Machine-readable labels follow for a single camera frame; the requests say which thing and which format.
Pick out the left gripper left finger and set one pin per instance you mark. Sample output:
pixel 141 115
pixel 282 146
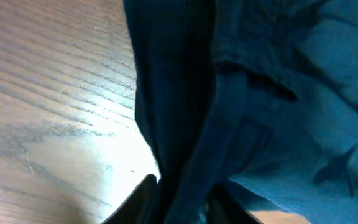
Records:
pixel 139 207

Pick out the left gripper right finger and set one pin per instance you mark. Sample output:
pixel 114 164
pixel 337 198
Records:
pixel 222 208

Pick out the navy blue shorts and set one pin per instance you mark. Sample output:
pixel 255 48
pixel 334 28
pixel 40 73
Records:
pixel 260 96

